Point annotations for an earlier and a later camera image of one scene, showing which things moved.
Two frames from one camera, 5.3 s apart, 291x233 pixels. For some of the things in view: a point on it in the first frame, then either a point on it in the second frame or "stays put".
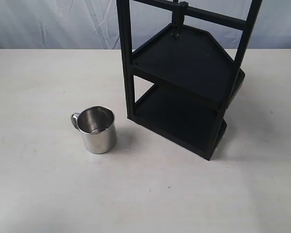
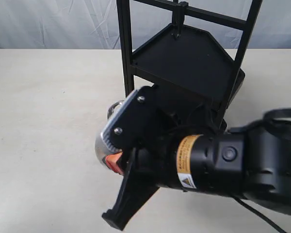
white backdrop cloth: (93, 24) stays put
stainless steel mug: (97, 124) to (102, 148)
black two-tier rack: (180, 82) stays put
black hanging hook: (178, 17) stays put
